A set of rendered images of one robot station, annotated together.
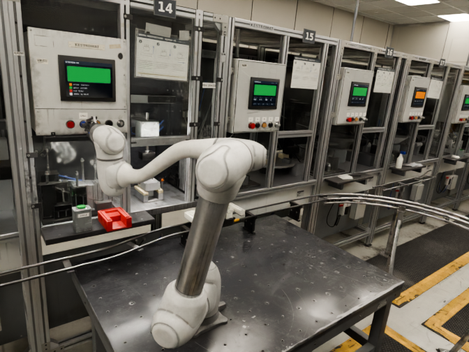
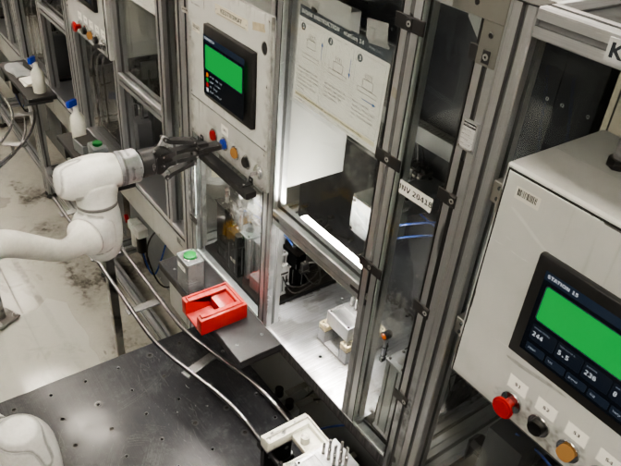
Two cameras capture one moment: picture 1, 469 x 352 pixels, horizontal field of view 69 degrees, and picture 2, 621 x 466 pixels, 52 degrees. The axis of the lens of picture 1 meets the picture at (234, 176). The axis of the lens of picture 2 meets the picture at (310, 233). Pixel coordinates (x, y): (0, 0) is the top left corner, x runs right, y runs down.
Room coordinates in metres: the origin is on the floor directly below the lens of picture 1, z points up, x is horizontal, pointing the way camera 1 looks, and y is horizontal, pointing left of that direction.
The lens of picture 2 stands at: (1.90, -0.86, 2.26)
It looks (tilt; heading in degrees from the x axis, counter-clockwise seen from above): 35 degrees down; 90
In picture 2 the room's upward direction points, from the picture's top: 5 degrees clockwise
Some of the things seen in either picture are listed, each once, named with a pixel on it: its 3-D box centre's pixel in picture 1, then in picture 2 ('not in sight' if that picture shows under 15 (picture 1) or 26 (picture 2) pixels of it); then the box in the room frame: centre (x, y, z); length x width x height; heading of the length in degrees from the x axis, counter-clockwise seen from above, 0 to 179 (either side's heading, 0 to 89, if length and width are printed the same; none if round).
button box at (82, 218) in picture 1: (82, 217); (192, 270); (1.55, 0.74, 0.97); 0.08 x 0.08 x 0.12; 38
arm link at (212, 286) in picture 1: (201, 286); (21, 456); (1.25, 0.10, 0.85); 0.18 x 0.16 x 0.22; 162
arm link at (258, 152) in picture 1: (241, 155); not in sight; (1.17, -0.02, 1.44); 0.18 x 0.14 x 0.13; 72
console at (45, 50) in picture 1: (77, 84); (263, 76); (1.74, 0.82, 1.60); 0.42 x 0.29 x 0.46; 128
